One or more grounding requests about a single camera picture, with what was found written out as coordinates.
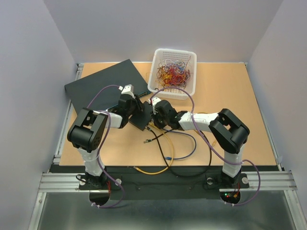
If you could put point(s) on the large dark network switch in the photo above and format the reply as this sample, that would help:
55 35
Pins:
99 91

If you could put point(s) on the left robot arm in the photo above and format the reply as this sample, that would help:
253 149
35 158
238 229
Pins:
87 134

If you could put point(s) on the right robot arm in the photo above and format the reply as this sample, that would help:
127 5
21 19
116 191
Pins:
229 131

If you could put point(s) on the aluminium frame rail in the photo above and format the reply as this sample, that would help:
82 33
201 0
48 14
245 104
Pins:
269 181

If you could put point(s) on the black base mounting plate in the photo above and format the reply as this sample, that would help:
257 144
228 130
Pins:
178 182

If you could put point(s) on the white plastic basket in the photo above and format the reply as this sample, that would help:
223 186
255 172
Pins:
173 69

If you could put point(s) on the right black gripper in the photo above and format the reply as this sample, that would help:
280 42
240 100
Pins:
154 115

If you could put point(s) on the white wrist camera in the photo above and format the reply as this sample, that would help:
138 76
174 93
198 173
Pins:
127 89
154 100

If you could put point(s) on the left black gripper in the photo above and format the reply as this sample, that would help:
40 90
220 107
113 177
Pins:
137 102

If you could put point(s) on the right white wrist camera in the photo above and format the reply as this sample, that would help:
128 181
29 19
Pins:
154 100

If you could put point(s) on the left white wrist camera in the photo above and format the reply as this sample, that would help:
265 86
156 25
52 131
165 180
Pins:
127 89

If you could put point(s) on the small black network switch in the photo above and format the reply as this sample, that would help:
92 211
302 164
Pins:
142 119

